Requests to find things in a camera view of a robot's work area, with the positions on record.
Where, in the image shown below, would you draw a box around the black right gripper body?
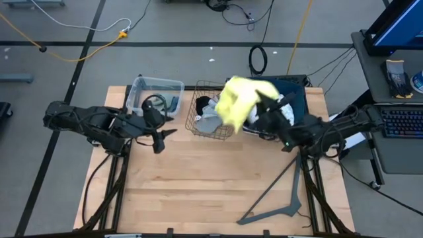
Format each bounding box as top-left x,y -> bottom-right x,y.
254,107 -> 299,151

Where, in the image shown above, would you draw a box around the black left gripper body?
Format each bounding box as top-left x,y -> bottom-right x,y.
130,99 -> 166,155

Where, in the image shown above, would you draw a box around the white cloth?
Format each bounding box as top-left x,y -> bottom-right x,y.
247,94 -> 295,127

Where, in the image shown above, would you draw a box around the sage green cloth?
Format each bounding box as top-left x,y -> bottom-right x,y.
161,93 -> 176,113

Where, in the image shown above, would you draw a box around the yellow cloth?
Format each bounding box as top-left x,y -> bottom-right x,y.
214,75 -> 280,134

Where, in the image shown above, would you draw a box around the black cloth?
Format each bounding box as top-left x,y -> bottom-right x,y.
195,95 -> 214,116

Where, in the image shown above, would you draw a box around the light grey cloth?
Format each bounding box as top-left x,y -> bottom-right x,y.
194,98 -> 225,134

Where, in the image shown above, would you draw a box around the blue fabric bin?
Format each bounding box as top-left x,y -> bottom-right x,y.
243,76 -> 310,141

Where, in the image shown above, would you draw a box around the clear plastic bin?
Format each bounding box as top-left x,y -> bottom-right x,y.
125,76 -> 185,124

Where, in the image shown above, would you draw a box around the white paper sheet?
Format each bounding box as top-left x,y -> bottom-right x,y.
330,114 -> 364,150

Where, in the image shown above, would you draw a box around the grey V-shaped metal stand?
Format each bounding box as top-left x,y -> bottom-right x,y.
236,153 -> 303,226

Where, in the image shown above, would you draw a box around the grey computer cart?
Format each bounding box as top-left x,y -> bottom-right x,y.
329,29 -> 423,191

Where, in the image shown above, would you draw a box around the grey black work gloves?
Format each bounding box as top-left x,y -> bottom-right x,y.
380,59 -> 414,99

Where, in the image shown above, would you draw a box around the black backlit keyboard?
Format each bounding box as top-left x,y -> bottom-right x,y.
379,106 -> 423,139

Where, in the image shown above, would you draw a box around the white blue round container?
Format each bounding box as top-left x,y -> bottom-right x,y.
410,69 -> 423,95

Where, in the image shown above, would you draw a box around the grey floor bar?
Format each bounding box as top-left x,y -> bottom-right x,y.
0,75 -> 34,84

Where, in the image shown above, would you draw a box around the computer monitor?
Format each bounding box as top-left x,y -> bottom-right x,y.
363,0 -> 423,57

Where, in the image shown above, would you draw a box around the black object at floor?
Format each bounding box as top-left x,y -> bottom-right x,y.
0,101 -> 13,120

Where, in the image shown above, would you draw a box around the grey equipment base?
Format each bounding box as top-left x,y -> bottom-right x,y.
3,0 -> 66,9

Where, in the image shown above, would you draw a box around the black aluminium table frame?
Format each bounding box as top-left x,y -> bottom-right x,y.
79,74 -> 356,238

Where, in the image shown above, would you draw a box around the coiled black cable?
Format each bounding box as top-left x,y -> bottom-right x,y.
247,0 -> 275,77

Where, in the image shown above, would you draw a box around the copper wire basket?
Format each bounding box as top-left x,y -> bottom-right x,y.
184,79 -> 241,141

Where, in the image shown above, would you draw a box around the yellow floor cable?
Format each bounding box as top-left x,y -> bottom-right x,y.
286,0 -> 313,75

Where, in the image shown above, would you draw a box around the yellow extension cord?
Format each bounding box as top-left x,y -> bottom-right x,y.
0,12 -> 128,63

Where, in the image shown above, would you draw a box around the white floor cable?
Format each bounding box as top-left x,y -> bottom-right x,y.
30,0 -> 133,33

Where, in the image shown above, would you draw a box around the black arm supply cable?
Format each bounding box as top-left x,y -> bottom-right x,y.
81,153 -> 112,227

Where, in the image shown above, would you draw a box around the black cable bundle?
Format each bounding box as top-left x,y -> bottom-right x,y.
204,0 -> 265,32

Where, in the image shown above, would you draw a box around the black floor cable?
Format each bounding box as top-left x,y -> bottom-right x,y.
322,155 -> 423,218

